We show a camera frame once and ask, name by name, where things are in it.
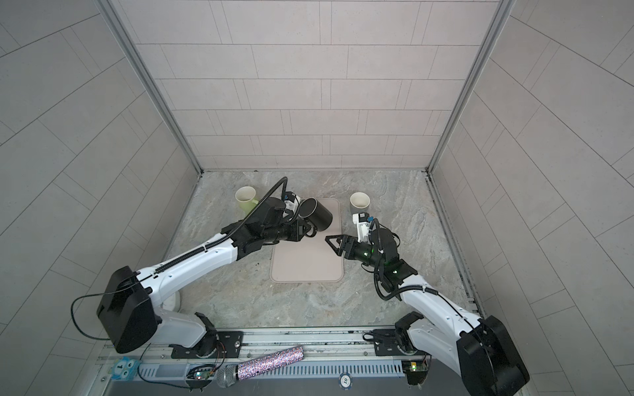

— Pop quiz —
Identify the blue owl figure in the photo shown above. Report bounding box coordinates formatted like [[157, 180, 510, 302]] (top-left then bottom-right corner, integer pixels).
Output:
[[111, 356, 140, 381]]

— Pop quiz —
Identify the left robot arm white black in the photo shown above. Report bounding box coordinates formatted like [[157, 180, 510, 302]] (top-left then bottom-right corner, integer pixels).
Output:
[[97, 198, 317, 357]]

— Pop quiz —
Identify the round blue white badge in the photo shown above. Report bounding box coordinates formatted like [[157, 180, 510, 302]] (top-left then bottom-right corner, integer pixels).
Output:
[[338, 373, 352, 389]]

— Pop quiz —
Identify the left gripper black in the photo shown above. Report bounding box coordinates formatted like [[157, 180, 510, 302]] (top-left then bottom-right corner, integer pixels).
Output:
[[262, 217, 314, 244]]

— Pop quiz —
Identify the right circuit board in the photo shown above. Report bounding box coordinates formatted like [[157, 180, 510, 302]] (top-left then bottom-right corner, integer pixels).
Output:
[[401, 360, 429, 386]]

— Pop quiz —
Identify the circuit board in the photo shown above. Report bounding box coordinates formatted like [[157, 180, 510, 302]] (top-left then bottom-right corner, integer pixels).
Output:
[[186, 364, 215, 381], [401, 360, 429, 386]]

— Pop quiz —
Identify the beige rectangular tray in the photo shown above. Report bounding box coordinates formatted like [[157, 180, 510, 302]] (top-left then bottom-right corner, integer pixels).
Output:
[[270, 198, 344, 283]]

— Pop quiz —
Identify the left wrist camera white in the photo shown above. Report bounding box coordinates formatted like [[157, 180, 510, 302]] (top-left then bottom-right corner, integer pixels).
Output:
[[282, 191, 301, 215]]

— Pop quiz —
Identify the left circuit board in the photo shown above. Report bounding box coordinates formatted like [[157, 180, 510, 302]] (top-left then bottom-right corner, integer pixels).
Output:
[[186, 364, 215, 381]]

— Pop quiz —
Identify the light green mug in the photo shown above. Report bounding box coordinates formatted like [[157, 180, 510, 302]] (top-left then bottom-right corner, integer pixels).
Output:
[[234, 186, 259, 215]]

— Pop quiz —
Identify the white round table device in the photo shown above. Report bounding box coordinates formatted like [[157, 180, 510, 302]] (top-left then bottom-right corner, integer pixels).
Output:
[[161, 290, 181, 312]]

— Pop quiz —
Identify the grey mug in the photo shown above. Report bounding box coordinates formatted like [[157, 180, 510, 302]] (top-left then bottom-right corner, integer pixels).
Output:
[[349, 191, 371, 215]]

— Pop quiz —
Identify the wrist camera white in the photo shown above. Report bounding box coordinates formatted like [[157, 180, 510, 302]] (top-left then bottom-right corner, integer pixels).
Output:
[[352, 212, 373, 243], [282, 191, 301, 215]]

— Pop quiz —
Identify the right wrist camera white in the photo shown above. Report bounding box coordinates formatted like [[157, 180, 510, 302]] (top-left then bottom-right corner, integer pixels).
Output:
[[352, 212, 373, 243]]

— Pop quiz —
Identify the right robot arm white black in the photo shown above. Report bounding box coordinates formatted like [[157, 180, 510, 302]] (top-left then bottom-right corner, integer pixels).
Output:
[[325, 229, 530, 395]]

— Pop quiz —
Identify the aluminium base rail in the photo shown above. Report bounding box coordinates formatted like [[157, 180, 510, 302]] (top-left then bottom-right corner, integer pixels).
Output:
[[98, 323, 511, 365]]

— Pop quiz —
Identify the black mug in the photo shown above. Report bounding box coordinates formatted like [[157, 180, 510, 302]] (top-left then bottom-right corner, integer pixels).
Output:
[[299, 198, 334, 232]]

